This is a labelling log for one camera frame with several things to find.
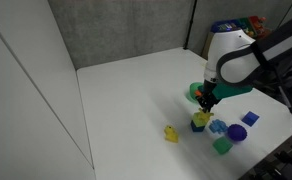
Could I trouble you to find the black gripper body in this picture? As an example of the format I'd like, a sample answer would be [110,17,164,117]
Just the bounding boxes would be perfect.
[200,79,222,104]

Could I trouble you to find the yellow toy figure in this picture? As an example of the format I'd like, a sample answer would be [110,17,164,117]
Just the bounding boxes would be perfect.
[163,124,180,144]
[192,108,215,128]

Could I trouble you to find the green bowl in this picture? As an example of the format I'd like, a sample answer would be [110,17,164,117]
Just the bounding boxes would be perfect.
[189,81,207,104]

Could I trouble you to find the small lime green block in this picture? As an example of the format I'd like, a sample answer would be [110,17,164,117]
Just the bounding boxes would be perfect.
[192,117,207,128]

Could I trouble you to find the light blue toy figure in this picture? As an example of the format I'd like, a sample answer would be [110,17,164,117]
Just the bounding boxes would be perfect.
[208,118,229,135]

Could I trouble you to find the small dark blue block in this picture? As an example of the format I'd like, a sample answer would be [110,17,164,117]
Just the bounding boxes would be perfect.
[190,120,206,133]

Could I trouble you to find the colourful toy box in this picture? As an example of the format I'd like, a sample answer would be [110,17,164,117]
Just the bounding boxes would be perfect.
[201,14,274,61]

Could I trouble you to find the blue ball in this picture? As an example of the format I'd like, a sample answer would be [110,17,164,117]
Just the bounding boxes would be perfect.
[227,123,248,142]

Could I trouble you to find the green cube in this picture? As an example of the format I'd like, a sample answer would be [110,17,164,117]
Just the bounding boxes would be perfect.
[212,135,234,156]

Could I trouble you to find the blue cube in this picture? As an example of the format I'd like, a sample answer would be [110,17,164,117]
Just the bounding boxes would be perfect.
[241,110,261,128]

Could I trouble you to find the black tripod pole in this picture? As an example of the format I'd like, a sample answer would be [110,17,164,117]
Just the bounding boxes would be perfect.
[183,0,198,51]

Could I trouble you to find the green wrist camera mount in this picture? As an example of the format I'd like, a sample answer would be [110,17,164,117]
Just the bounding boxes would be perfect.
[197,82,254,101]

